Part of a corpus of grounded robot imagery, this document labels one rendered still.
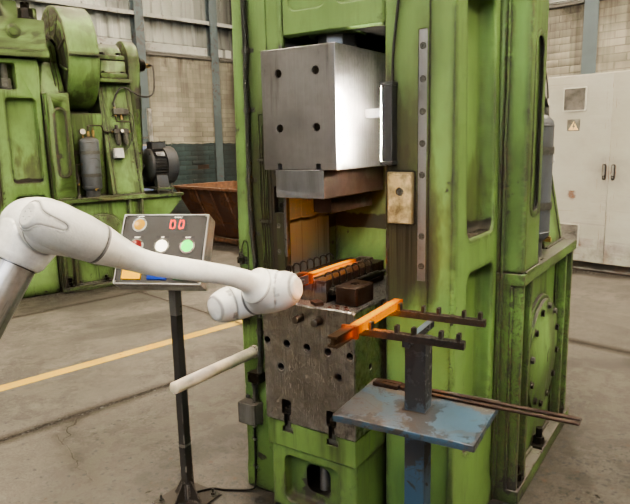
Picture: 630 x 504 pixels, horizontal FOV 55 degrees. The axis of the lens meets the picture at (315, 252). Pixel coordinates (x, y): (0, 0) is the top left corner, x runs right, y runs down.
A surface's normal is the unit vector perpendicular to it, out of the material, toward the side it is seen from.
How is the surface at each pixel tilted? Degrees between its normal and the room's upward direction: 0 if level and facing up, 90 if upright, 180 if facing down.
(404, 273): 90
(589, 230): 90
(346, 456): 90
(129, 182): 79
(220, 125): 90
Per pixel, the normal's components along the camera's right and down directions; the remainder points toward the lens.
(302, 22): -0.56, 0.16
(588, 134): -0.73, 0.14
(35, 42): 0.61, 0.12
